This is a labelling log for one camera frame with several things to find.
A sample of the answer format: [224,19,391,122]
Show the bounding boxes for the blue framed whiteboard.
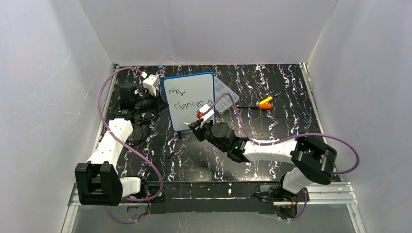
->
[161,72,215,132]

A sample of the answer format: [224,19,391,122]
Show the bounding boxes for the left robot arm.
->
[75,83,167,206]

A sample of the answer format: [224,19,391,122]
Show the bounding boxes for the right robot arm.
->
[187,120,337,194]

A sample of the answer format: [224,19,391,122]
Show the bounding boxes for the clear plastic screw box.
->
[213,76,240,115]

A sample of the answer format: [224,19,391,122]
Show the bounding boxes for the black coiled cable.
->
[127,119,152,149]

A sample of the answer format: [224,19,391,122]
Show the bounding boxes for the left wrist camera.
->
[141,72,160,97]

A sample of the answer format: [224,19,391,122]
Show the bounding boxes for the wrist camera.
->
[197,104,214,128]
[141,72,160,97]

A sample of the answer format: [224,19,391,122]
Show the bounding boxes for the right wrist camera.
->
[197,104,214,128]

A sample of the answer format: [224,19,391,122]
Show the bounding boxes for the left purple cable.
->
[98,67,164,225]

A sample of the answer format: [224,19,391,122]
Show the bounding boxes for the orange handled screwdriver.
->
[236,103,273,110]

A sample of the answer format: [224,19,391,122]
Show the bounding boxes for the yellow handled screwdriver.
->
[259,93,280,105]

